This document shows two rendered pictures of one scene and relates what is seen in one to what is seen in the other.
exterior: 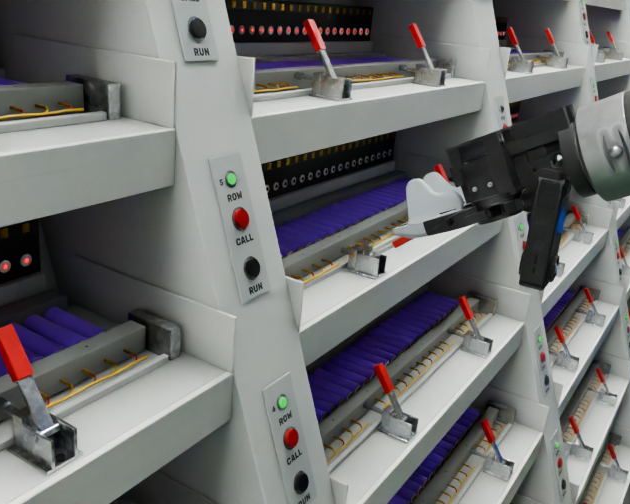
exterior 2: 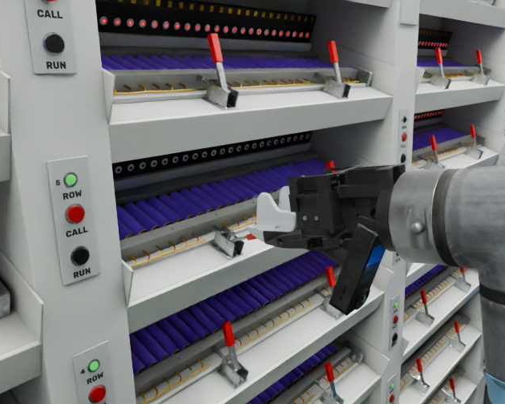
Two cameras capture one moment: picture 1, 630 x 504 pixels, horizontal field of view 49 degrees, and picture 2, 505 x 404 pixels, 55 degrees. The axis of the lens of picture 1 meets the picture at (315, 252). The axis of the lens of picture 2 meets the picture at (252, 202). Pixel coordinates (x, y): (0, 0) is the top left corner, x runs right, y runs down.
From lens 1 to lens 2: 0.24 m
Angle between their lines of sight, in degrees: 9
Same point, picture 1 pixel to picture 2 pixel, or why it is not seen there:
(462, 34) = (382, 52)
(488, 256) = not seen: hidden behind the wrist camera
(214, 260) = (37, 249)
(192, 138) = (30, 143)
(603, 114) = (417, 189)
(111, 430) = not seen: outside the picture
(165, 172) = not seen: outside the picture
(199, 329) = (22, 300)
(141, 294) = not seen: outside the picture
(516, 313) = (379, 283)
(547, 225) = (357, 266)
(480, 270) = not seen: hidden behind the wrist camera
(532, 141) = (358, 191)
